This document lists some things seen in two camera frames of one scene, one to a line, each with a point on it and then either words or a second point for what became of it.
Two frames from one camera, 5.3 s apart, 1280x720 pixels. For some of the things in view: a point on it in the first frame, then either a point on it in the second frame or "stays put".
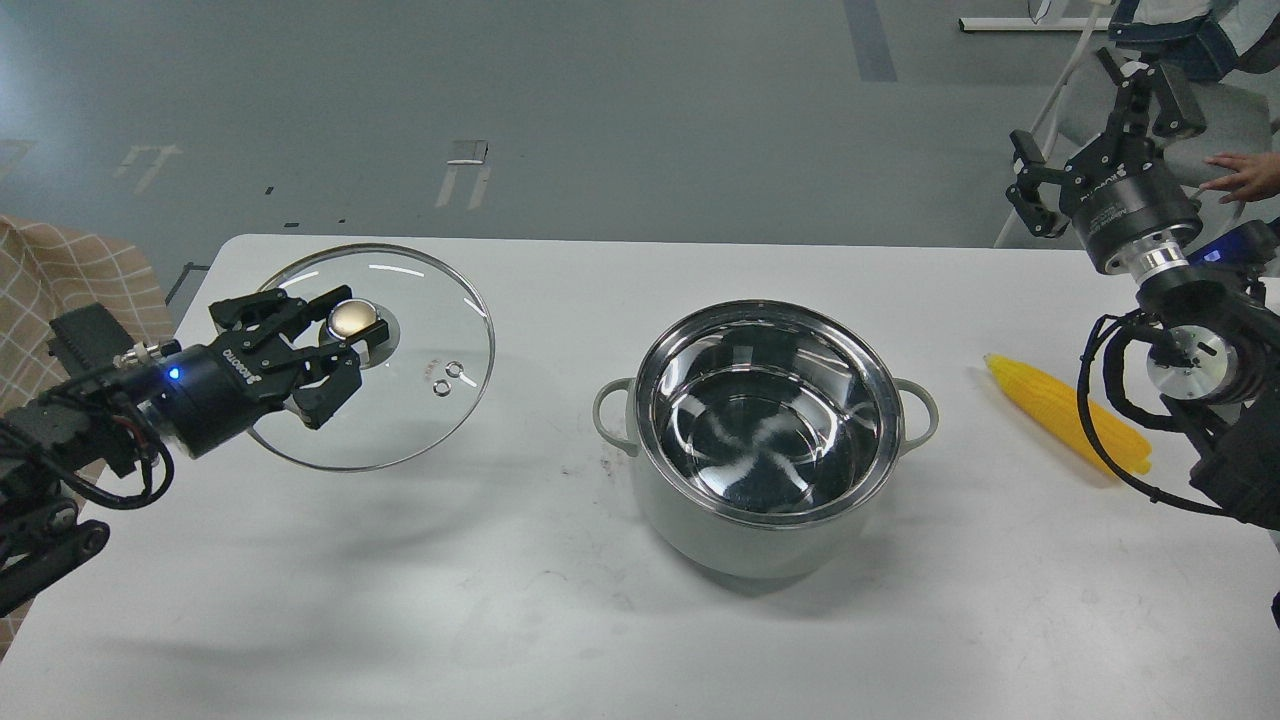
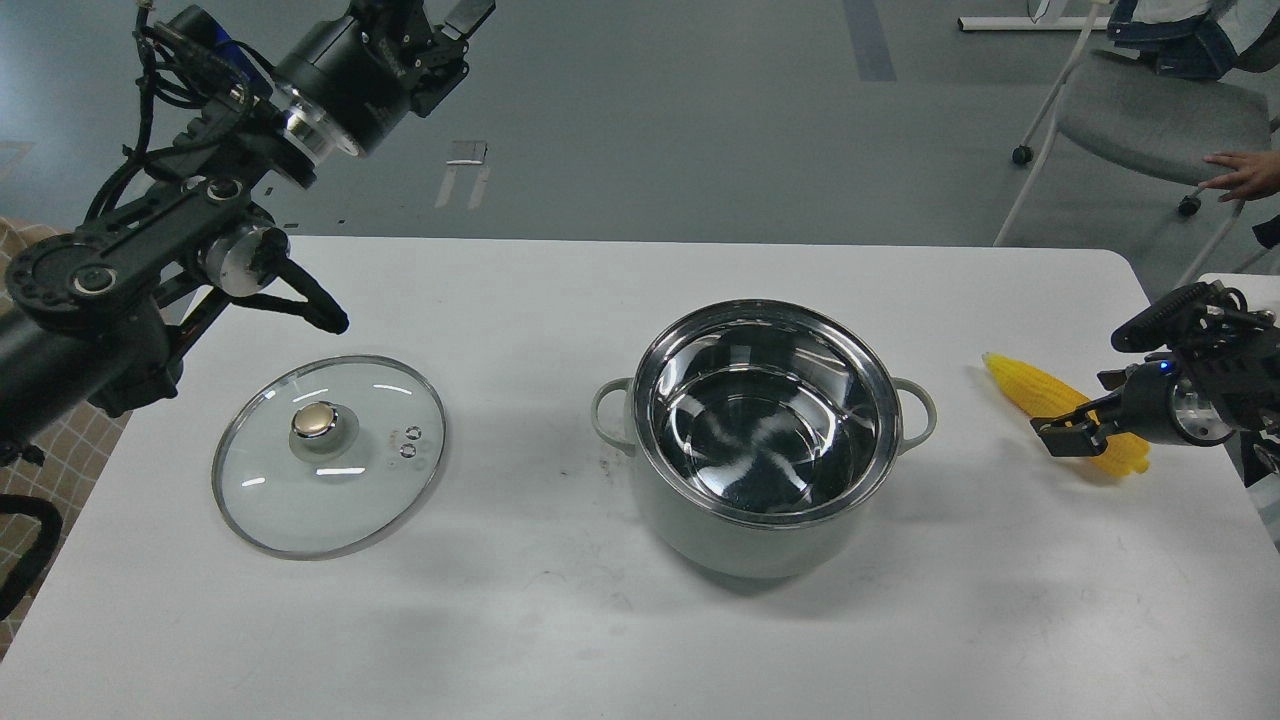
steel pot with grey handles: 764,435 stays put
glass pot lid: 421,386 to 317,457
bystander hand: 1256,175 stays put
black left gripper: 207,390 to 356,76
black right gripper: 1125,200 to 1152,407
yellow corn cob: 1125,449 stays put
